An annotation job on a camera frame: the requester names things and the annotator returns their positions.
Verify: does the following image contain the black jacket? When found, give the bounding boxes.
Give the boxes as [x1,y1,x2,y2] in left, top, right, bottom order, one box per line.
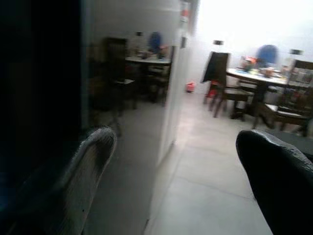
[201,51,230,84]

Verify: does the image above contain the dark wooden dining chair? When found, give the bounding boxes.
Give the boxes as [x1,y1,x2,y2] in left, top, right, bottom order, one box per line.
[201,51,256,118]
[256,58,313,137]

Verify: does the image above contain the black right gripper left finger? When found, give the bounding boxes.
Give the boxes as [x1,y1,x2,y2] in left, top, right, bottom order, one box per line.
[9,125,117,235]

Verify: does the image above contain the small red floor toy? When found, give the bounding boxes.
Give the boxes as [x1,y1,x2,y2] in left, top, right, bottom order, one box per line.
[185,81,197,94]

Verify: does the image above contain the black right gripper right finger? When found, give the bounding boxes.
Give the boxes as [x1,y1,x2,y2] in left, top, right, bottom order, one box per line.
[236,129,313,235]

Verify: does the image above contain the round white top dining table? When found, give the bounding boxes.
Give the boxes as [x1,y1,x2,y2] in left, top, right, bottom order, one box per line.
[226,66,313,129]

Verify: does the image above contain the blue plastic chair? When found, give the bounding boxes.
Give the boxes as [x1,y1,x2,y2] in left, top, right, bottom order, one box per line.
[256,44,280,67]

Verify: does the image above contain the red plastic stool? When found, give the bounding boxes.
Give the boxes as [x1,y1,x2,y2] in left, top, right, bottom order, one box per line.
[206,80,219,99]

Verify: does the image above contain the white fridge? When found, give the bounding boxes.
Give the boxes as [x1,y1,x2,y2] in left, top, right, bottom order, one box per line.
[80,0,199,235]

